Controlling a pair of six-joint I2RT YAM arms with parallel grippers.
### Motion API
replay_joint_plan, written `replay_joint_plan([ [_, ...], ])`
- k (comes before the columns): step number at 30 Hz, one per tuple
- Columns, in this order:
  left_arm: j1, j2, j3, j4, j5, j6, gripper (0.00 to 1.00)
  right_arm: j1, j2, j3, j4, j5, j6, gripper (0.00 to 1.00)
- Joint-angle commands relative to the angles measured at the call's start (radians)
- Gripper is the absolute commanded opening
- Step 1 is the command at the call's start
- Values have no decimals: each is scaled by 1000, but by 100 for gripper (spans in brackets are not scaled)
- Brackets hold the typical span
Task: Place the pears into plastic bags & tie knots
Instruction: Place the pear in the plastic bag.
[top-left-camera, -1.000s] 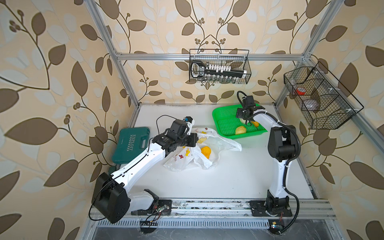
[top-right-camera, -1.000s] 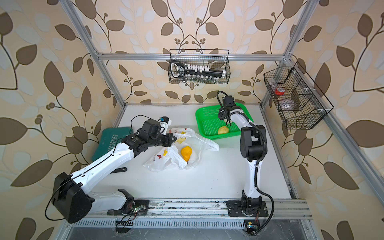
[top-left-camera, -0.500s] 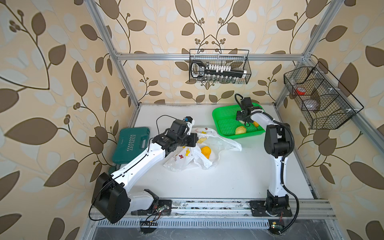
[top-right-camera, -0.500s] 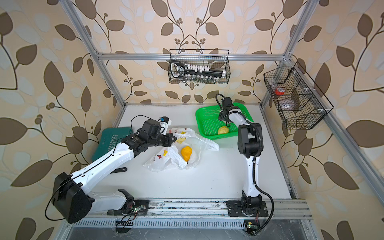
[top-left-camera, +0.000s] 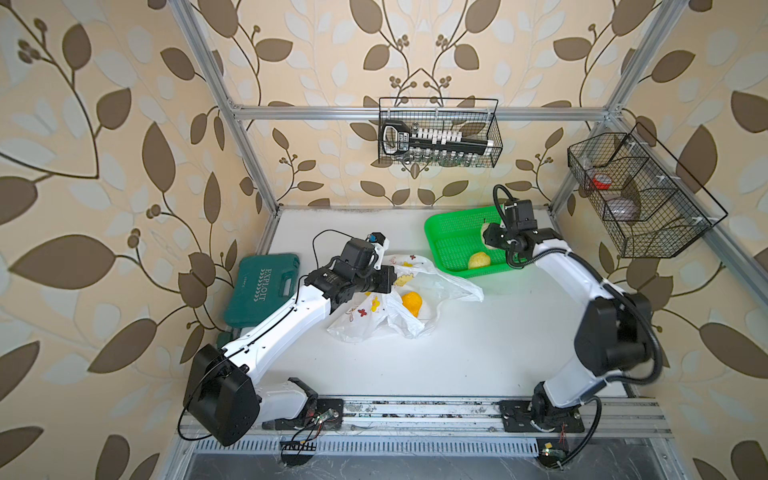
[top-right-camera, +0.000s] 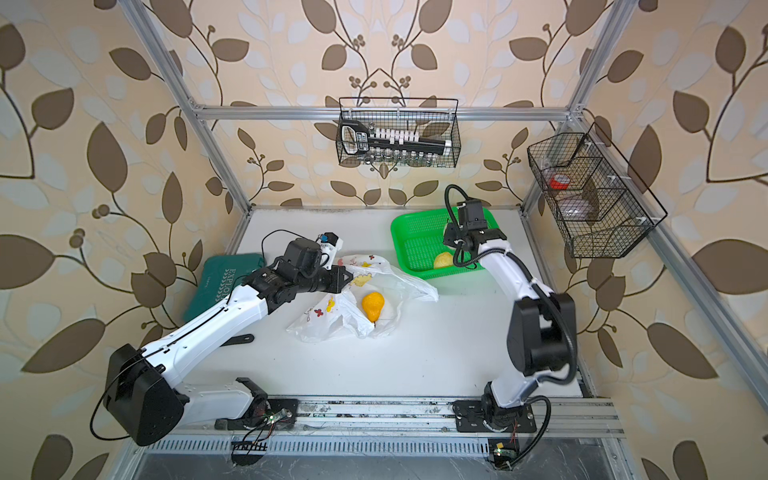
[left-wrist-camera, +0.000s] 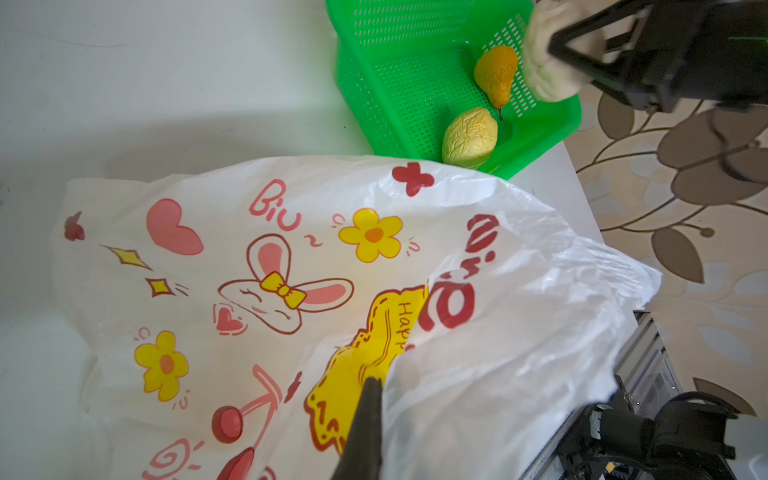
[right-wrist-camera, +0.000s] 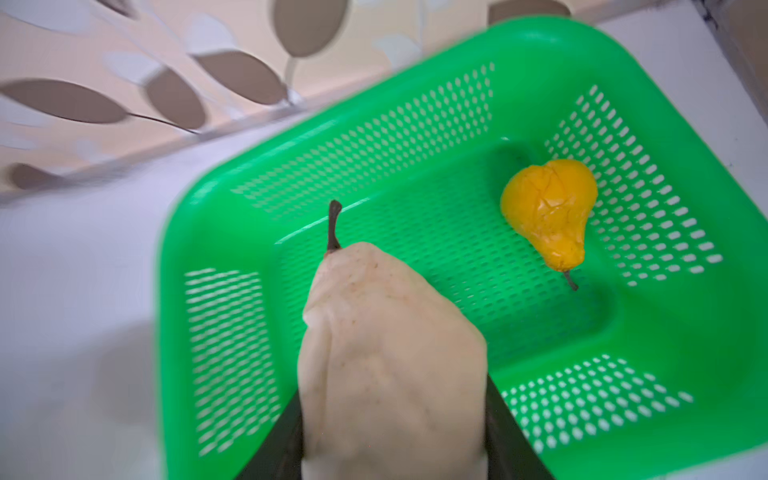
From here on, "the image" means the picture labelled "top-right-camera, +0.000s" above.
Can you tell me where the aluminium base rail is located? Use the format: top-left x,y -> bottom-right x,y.
128,395 -> 625,438

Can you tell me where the black tool on table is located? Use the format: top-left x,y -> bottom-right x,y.
222,334 -> 255,347

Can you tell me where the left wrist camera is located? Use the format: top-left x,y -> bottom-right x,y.
319,232 -> 343,257

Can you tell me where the back wire basket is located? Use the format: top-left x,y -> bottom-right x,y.
335,95 -> 462,168

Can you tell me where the green plastic basket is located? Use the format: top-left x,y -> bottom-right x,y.
390,208 -> 482,280

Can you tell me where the black white tool set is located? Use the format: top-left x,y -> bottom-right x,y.
338,121 -> 453,158

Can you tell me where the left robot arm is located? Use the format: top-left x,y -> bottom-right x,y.
99,232 -> 353,446

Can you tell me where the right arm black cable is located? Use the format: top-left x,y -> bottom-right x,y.
442,184 -> 578,385

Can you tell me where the wire basket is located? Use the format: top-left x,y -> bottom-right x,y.
335,95 -> 462,168
527,123 -> 668,259

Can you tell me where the red tape roll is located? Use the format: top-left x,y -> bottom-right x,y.
548,174 -> 571,191

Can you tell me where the green tool case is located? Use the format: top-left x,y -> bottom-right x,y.
182,253 -> 265,323

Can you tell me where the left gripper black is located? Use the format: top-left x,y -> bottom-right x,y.
293,263 -> 355,296

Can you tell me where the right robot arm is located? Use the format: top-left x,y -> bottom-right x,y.
443,198 -> 578,432

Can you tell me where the right wire basket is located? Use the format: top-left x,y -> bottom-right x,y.
527,123 -> 668,259

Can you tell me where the printed white plastic bag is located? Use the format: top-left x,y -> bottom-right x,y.
287,255 -> 439,343

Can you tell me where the yellow-green pear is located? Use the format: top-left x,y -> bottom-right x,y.
433,252 -> 454,270

